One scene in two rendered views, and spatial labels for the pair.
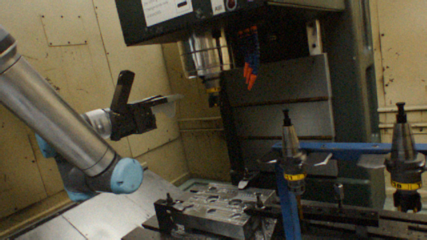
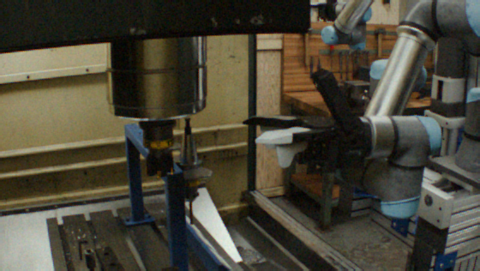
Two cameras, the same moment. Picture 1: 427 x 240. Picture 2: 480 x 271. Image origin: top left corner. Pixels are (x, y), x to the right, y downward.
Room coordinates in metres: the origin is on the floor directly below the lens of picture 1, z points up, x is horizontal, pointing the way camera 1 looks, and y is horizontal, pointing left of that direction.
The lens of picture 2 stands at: (1.55, 0.46, 1.60)
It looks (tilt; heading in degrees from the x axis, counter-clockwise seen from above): 16 degrees down; 208
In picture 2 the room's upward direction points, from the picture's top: straight up
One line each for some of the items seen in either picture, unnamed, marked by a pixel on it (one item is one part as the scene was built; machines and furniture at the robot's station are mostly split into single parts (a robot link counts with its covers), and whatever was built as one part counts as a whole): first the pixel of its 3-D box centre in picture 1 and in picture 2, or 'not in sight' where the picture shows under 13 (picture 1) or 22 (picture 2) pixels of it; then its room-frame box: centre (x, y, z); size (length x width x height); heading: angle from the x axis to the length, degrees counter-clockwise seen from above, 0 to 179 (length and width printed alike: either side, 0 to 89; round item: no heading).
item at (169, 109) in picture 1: (169, 107); (270, 133); (0.80, 0.12, 1.37); 0.09 x 0.03 x 0.06; 102
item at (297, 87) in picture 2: not in sight; (417, 113); (-2.43, 0.02, 0.71); 2.21 x 0.95 x 1.43; 139
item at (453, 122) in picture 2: not in sight; (445, 118); (-0.07, 0.38, 1.24); 0.14 x 0.09 x 0.03; 49
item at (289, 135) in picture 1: (289, 139); (188, 147); (0.65, -0.15, 1.26); 0.04 x 0.04 x 0.07
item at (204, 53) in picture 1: (205, 55); (155, 70); (0.95, 0.00, 1.49); 0.16 x 0.16 x 0.12
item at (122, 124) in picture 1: (129, 118); (332, 141); (0.77, 0.23, 1.36); 0.12 x 0.08 x 0.09; 128
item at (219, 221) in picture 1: (224, 207); not in sight; (0.96, 0.04, 0.96); 0.29 x 0.23 x 0.05; 53
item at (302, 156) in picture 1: (292, 158); (189, 165); (0.65, -0.15, 1.21); 0.06 x 0.06 x 0.03
